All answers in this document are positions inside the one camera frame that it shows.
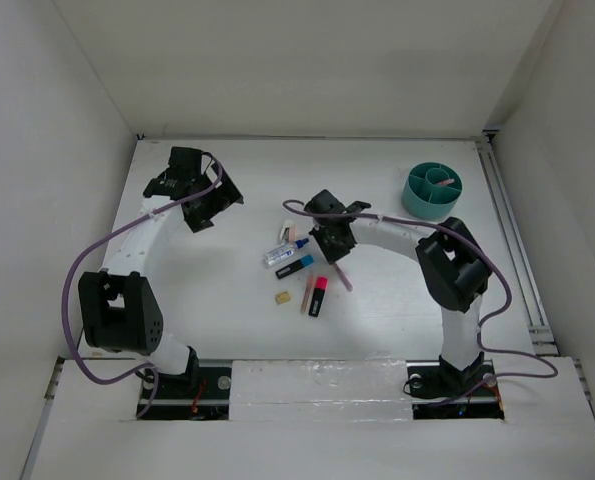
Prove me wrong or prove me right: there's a small tan eraser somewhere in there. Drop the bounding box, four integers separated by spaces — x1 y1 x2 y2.
275 292 290 304

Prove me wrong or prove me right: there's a clear blue-capped glue bottle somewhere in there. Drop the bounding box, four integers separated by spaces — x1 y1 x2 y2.
263 238 310 268

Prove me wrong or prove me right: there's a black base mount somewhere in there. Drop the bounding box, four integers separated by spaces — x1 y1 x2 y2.
402 362 505 420
140 363 232 421

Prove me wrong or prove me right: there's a pink translucent pen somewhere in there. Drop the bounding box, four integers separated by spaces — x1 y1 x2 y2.
333 264 354 292

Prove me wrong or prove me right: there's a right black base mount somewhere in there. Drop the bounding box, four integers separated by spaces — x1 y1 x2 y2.
402 362 505 420

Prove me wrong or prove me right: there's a pink black highlighter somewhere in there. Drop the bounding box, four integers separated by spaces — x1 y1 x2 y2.
308 276 328 318

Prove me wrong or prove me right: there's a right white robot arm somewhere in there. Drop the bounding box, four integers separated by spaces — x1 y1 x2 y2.
303 189 492 400

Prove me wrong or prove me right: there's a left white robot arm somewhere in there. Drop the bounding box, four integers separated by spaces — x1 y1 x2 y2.
78 147 243 397

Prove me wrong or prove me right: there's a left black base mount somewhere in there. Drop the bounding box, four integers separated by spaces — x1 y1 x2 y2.
140 363 232 421

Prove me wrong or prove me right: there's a teal round divided organizer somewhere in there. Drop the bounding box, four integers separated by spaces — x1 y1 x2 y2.
401 162 463 220

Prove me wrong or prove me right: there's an orange thin pencil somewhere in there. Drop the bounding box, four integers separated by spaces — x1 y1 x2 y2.
300 273 315 315

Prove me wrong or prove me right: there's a blue black highlighter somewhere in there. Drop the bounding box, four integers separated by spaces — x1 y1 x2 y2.
275 255 314 280

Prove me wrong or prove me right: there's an orange pen with white grip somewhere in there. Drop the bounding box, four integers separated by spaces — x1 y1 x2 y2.
435 178 456 187

